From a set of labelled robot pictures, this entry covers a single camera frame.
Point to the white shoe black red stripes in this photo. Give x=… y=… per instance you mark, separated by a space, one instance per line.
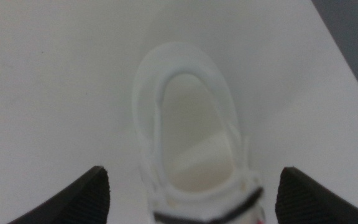
x=154 y=93

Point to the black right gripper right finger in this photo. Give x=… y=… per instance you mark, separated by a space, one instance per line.
x=303 y=202

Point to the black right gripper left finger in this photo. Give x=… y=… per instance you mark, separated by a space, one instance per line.
x=85 y=199

